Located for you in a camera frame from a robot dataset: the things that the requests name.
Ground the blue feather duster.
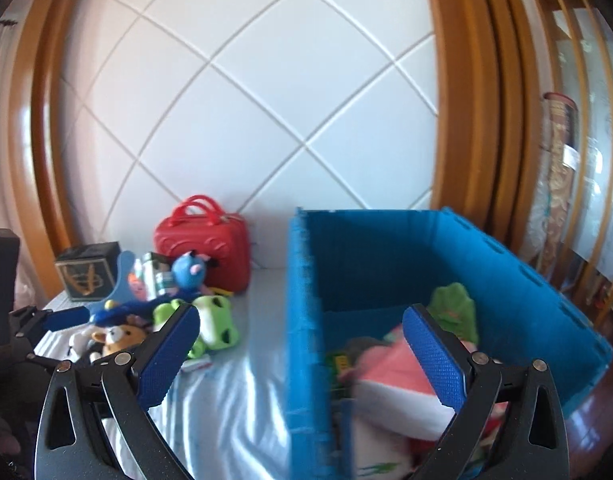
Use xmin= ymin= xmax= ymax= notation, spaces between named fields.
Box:
xmin=90 ymin=292 xmax=186 ymax=327

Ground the pink tissue pack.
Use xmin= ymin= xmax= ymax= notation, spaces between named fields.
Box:
xmin=345 ymin=326 xmax=455 ymax=441

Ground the blue white medicine box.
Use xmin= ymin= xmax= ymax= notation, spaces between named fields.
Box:
xmin=349 ymin=412 xmax=435 ymax=480

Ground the person's hand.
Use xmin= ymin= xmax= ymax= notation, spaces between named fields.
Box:
xmin=0 ymin=417 xmax=21 ymax=456

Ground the black gift bag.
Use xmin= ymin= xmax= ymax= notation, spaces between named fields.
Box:
xmin=55 ymin=242 xmax=121 ymax=302

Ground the brown bear plush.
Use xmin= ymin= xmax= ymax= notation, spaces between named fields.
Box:
xmin=90 ymin=325 xmax=147 ymax=362

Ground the orange pink plush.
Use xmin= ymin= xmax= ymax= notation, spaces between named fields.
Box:
xmin=128 ymin=272 xmax=148 ymax=301

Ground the tall white green box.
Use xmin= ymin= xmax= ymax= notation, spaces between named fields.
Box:
xmin=142 ymin=252 xmax=170 ymax=300

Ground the small red white packet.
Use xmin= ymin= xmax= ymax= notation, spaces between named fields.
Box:
xmin=180 ymin=354 xmax=212 ymax=373

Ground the striped white tablecloth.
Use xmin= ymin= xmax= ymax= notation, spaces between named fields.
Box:
xmin=33 ymin=263 xmax=308 ymax=480

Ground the green plush in crate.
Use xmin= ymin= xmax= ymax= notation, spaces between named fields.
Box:
xmin=427 ymin=283 xmax=479 ymax=347

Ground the blue round plush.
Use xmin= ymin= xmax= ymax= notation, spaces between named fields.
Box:
xmin=171 ymin=250 xmax=214 ymax=294

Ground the green frog plush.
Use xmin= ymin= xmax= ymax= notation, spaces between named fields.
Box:
xmin=151 ymin=294 xmax=240 ymax=360

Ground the red toy suitcase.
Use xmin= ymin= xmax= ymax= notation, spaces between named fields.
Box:
xmin=154 ymin=195 xmax=251 ymax=292

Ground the blue plastic crate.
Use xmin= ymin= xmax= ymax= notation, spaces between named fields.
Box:
xmin=285 ymin=208 xmax=613 ymax=479

